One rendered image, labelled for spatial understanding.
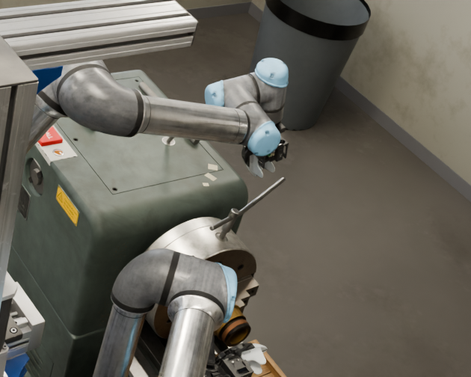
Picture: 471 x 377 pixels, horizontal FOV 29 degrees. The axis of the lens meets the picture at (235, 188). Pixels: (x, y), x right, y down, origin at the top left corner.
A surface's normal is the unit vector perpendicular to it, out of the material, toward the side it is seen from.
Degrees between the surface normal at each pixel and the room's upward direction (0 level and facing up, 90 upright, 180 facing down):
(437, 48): 90
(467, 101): 90
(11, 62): 0
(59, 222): 90
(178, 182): 0
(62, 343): 90
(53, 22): 0
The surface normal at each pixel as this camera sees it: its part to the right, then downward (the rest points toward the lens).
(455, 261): 0.27, -0.76
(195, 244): 0.02, -0.66
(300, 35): -0.33, 0.58
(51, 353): -0.78, 0.19
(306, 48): -0.11, 0.65
